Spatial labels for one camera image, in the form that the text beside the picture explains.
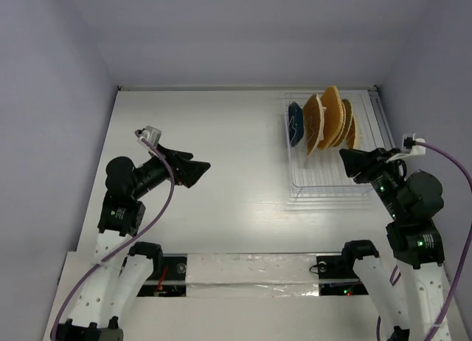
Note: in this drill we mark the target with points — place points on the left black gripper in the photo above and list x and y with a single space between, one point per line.
186 171

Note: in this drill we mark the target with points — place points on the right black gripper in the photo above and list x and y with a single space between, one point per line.
371 164

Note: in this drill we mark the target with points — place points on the round green-rimmed bamboo plate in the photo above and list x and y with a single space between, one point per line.
348 120

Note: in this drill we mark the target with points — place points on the square woven bamboo tray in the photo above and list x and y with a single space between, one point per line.
314 122

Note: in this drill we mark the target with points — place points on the small round bamboo plate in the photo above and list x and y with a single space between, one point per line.
353 138

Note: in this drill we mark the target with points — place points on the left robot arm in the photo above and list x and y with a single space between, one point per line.
121 262

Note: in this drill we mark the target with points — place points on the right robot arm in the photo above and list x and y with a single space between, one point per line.
411 200

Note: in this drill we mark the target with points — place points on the white wire dish rack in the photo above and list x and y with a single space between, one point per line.
321 175

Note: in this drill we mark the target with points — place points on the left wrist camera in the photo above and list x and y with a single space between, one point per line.
148 136

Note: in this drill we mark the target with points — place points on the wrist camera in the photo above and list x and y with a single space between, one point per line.
148 136
412 145

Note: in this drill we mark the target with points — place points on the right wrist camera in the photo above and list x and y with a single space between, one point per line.
412 145

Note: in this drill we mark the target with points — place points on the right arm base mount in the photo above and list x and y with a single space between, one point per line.
336 278

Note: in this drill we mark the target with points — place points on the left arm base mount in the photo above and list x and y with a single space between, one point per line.
170 281

